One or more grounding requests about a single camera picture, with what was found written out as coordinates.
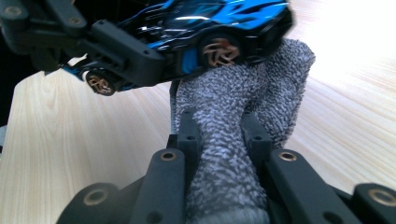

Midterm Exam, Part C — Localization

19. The blue toy car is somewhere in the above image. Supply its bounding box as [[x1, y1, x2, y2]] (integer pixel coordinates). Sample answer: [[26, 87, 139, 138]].
[[61, 0, 294, 97]]

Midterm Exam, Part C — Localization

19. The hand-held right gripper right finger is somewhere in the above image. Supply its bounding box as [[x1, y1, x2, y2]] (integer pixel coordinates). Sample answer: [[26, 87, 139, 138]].
[[240, 109, 276, 180]]

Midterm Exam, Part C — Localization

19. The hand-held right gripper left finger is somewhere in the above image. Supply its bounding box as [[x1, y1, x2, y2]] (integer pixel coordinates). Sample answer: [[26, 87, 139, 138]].
[[167, 107, 202, 188]]

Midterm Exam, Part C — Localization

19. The grey terry towel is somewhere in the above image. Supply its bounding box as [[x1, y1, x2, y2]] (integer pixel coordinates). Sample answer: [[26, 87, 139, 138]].
[[169, 38, 317, 224]]

